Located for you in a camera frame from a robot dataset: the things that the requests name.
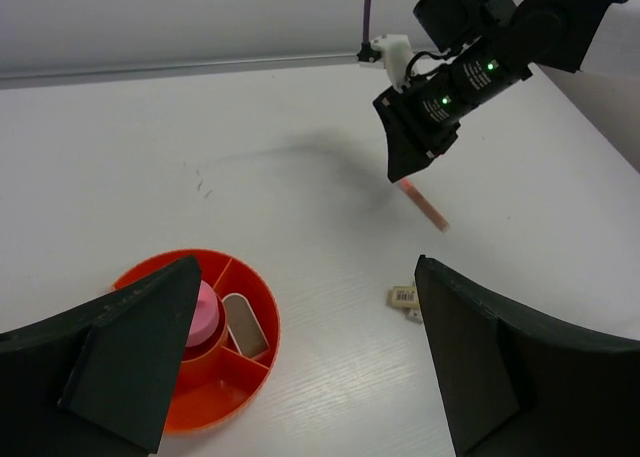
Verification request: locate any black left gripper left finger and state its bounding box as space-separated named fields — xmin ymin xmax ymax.
xmin=1 ymin=255 xmax=201 ymax=456

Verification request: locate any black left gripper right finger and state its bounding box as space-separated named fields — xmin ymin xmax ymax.
xmin=415 ymin=256 xmax=639 ymax=456

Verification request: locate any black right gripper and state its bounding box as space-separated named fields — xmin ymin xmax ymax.
xmin=373 ymin=77 xmax=460 ymax=182

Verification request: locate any pink lead refill tube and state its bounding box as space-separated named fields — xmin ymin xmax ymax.
xmin=397 ymin=178 xmax=450 ymax=233

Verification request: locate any pink capped clear bottle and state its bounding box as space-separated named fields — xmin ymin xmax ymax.
xmin=183 ymin=280 xmax=220 ymax=360

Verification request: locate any beige white correction tape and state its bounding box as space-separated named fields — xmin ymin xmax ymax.
xmin=222 ymin=293 xmax=269 ymax=359

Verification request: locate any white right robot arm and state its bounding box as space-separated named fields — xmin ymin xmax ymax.
xmin=357 ymin=0 xmax=639 ymax=183

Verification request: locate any orange round divided container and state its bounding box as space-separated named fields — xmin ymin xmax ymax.
xmin=113 ymin=249 xmax=281 ymax=435

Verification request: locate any beige eraser pair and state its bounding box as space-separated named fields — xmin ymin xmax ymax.
xmin=387 ymin=284 xmax=424 ymax=324

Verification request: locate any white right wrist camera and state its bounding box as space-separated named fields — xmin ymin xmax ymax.
xmin=356 ymin=34 xmax=414 ymax=93

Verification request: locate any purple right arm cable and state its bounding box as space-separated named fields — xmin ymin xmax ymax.
xmin=359 ymin=0 xmax=382 ymax=43

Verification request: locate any aluminium table frame rail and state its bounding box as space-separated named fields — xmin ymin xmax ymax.
xmin=1 ymin=52 xmax=357 ymax=81

